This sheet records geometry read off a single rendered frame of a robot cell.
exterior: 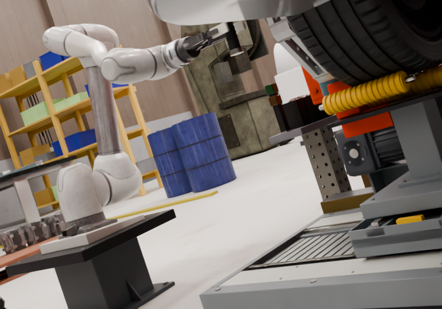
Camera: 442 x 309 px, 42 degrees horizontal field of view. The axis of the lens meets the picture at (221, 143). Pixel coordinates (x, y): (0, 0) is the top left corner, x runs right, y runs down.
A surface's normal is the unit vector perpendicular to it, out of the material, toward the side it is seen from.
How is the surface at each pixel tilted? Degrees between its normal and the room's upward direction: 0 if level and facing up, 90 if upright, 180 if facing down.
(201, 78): 90
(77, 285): 90
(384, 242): 90
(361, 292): 90
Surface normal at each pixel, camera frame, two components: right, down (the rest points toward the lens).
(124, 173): 0.76, -0.11
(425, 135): -0.62, 0.22
